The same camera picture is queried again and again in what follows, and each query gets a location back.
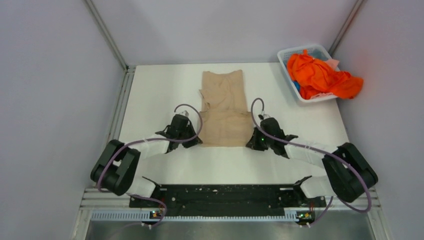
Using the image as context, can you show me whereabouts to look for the beige t shirt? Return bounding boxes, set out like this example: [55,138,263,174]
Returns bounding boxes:
[199,69,253,147]

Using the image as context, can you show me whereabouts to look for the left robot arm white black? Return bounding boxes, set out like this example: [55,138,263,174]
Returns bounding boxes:
[90,114,203,207]

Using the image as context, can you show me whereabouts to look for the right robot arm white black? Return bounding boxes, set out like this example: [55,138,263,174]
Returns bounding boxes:
[246,114,378,206]

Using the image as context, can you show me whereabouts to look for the blue garment in basket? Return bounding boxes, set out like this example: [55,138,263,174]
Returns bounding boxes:
[292,81,301,92]

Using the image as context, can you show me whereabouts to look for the orange t shirt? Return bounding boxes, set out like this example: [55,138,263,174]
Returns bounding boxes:
[292,59,364,99]

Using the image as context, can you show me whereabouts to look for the white plastic laundry basket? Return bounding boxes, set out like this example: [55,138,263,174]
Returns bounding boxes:
[277,44,339,105]

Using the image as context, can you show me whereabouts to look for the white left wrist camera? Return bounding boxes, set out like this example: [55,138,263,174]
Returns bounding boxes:
[179,110,189,118]

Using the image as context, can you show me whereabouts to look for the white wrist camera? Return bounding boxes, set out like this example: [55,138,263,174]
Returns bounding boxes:
[179,110,189,118]
[258,112,271,121]

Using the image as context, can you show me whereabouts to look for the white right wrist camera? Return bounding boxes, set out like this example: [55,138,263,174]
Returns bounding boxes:
[258,112,271,121]

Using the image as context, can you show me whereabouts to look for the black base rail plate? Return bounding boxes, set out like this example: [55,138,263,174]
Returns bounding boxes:
[129,184,327,217]

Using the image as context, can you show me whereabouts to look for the aluminium frame rail left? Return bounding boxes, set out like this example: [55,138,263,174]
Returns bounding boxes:
[70,65,136,240]

